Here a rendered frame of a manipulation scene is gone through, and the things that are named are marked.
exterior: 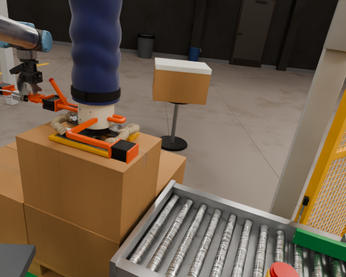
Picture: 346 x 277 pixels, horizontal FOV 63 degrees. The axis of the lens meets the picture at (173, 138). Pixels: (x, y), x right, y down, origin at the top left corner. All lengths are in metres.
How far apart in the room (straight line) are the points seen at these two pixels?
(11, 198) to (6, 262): 0.68
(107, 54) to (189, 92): 2.00
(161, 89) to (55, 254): 1.98
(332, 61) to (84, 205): 1.66
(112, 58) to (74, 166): 0.51
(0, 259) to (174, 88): 2.40
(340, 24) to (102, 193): 1.60
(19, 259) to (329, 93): 1.88
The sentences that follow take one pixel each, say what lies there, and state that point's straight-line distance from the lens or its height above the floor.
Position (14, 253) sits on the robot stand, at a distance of 1.20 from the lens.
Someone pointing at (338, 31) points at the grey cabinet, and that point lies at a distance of 1.98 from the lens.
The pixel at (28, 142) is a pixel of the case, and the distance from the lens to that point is 1.49.
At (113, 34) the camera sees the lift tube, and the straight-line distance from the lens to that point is 1.27.
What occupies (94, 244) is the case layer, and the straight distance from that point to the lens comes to 1.56.
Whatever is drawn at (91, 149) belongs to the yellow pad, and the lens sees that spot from 1.33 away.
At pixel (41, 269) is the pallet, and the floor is 0.07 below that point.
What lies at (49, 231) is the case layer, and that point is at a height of 0.42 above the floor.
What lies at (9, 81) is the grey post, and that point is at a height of 0.36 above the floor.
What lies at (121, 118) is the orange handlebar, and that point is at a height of 1.09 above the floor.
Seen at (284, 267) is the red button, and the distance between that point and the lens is 0.82.
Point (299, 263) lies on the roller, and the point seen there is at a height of 0.55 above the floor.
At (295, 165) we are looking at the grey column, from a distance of 2.24.
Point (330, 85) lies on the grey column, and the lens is 2.07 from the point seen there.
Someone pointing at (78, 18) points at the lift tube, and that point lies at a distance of 1.25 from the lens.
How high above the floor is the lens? 1.59
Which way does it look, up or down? 25 degrees down
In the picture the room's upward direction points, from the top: 7 degrees clockwise
